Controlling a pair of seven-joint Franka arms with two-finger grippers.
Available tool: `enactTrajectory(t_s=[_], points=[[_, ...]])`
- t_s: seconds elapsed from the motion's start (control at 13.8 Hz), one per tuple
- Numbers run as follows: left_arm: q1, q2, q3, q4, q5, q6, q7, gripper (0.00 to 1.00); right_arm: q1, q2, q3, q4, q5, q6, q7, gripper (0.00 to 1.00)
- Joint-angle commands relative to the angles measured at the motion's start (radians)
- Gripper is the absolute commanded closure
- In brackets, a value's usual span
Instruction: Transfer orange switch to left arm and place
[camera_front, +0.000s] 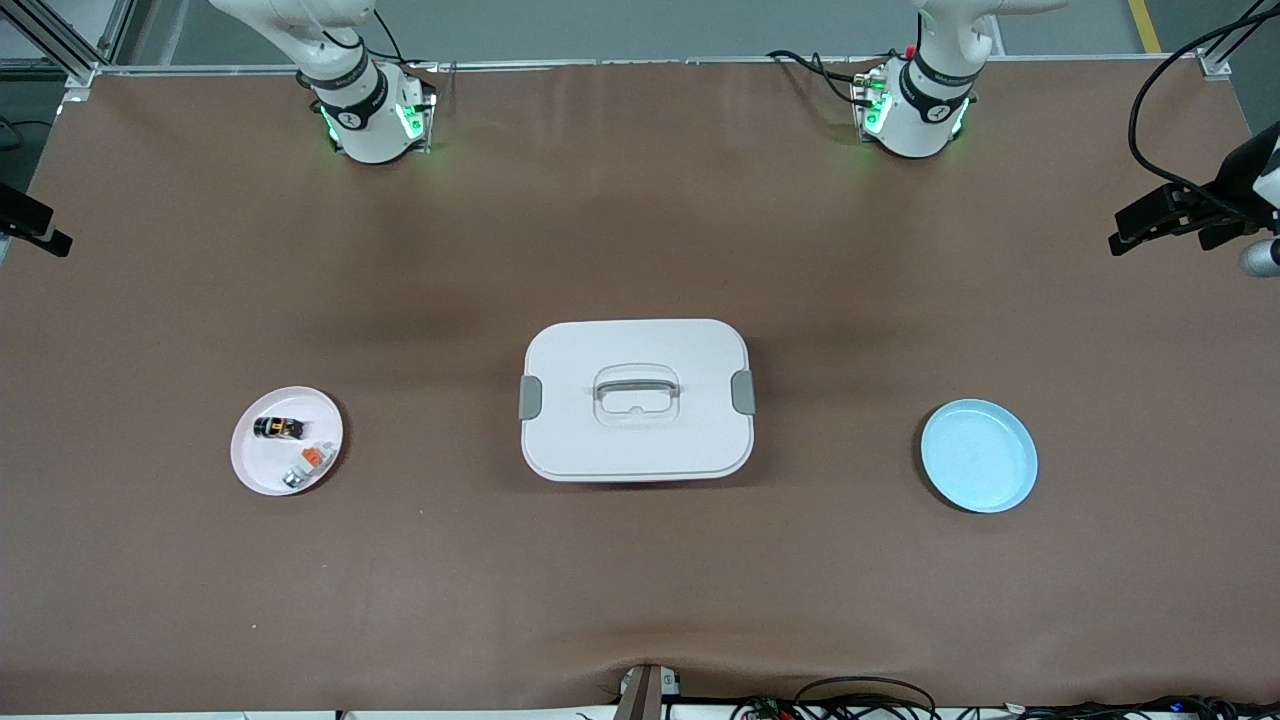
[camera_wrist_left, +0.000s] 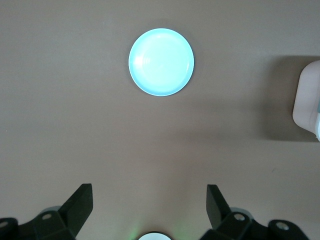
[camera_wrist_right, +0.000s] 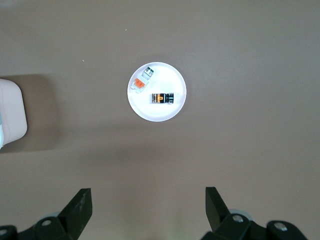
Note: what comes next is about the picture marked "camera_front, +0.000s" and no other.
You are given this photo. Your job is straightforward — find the white lidded storage box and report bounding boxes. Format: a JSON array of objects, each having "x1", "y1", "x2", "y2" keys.
[{"x1": 518, "y1": 318, "x2": 758, "y2": 484}]

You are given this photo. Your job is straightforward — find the light blue round plate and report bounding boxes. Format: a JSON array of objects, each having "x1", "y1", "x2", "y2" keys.
[{"x1": 920, "y1": 398, "x2": 1039, "y2": 515}]

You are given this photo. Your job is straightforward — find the pink round plate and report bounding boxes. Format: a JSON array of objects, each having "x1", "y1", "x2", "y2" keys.
[{"x1": 230, "y1": 386, "x2": 344, "y2": 498}]

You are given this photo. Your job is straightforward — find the brown table cover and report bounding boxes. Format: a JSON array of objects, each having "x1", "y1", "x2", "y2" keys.
[{"x1": 0, "y1": 55, "x2": 1280, "y2": 716}]

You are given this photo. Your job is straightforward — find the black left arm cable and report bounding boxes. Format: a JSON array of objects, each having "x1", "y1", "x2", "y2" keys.
[{"x1": 1128, "y1": 0, "x2": 1280, "y2": 216}]

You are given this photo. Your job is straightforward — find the aluminium frame profile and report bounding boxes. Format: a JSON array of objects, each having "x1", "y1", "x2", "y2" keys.
[
  {"x1": 1195, "y1": 0, "x2": 1280, "y2": 81},
  {"x1": 0, "y1": 0, "x2": 136, "y2": 89}
]

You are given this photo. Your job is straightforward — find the white orange green-button switch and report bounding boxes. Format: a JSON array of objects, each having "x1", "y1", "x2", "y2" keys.
[{"x1": 282, "y1": 442, "x2": 337, "y2": 492}]

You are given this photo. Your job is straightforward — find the black base cables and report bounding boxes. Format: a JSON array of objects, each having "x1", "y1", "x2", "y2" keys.
[{"x1": 766, "y1": 48, "x2": 881, "y2": 109}]

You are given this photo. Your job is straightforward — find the tangled coloured wire bundle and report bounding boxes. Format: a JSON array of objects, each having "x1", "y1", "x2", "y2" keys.
[{"x1": 730, "y1": 694, "x2": 1280, "y2": 720}]

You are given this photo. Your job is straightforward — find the black looped cable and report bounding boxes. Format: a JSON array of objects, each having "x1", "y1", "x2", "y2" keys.
[{"x1": 795, "y1": 676, "x2": 938, "y2": 720}]

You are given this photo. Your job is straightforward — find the grey metal bracket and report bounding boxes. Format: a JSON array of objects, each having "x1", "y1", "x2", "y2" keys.
[{"x1": 612, "y1": 663, "x2": 683, "y2": 720}]

